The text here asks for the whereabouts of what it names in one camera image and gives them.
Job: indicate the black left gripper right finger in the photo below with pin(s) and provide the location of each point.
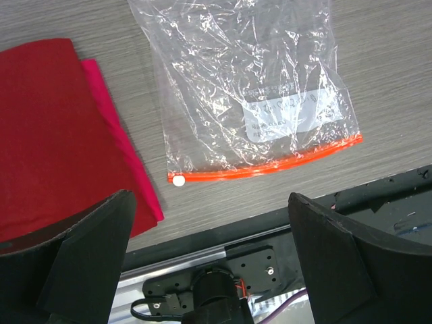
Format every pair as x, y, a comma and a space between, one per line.
355, 273

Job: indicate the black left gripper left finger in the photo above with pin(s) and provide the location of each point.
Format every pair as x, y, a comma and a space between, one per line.
68, 272

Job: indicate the clear orange-zip plastic bag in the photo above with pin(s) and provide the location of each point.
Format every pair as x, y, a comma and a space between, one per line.
246, 88

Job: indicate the dark red folded cloth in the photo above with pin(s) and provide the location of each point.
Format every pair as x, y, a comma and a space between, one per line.
58, 157

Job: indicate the pink folded cloth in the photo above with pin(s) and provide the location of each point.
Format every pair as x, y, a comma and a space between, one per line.
108, 111

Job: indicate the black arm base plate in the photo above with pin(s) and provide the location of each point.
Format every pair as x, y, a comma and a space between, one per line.
214, 292

